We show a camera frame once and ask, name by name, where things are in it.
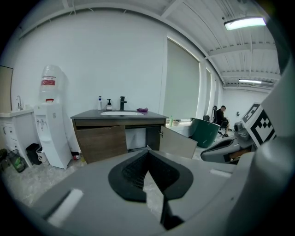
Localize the dark wooden vanity cabinet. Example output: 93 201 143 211
70 109 170 165

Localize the black round container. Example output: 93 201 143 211
0 148 8 171

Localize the chipped wooden door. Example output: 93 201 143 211
75 125 128 165

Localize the white bin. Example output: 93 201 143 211
35 146 50 166

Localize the rectangular ceiling light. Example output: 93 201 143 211
224 16 267 31

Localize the beige framed board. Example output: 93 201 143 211
0 65 14 113

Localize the black bin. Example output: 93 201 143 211
25 143 42 165

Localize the black mesh waste basket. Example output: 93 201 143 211
6 149 26 173

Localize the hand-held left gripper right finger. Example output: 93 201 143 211
147 149 237 231

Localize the white vanity unit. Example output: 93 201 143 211
0 108 35 169

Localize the chrome faucet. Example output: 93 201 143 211
15 95 24 111

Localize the white water dispenser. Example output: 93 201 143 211
34 102 73 170

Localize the wooden cabinet door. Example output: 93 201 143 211
159 125 198 159

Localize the narrow grey roller blind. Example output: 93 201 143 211
205 68 212 118

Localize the white low platform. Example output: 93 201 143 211
171 119 193 138

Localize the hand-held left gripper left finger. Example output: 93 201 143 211
33 148 168 236

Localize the black office chair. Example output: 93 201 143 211
211 105 228 139

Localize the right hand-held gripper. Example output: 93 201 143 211
200 102 277 165

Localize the long ceiling light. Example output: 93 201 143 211
238 78 263 84

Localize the white sink basin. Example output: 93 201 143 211
100 111 145 116

